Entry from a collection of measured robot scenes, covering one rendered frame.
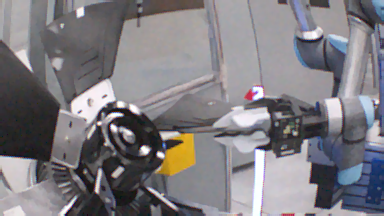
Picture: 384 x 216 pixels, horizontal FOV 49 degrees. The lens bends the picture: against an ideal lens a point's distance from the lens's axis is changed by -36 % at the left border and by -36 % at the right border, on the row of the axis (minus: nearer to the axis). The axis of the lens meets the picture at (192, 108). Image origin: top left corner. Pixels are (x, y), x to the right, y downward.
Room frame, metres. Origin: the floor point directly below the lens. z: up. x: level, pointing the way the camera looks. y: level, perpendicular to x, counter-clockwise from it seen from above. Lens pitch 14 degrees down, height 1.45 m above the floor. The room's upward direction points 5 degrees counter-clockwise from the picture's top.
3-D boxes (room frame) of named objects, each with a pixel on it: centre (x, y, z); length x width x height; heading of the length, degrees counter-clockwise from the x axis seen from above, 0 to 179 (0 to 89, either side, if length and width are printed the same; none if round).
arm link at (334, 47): (1.53, -0.50, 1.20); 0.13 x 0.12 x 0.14; 50
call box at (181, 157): (1.38, 0.09, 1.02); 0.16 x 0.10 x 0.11; 54
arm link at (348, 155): (0.96, -0.34, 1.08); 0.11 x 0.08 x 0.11; 9
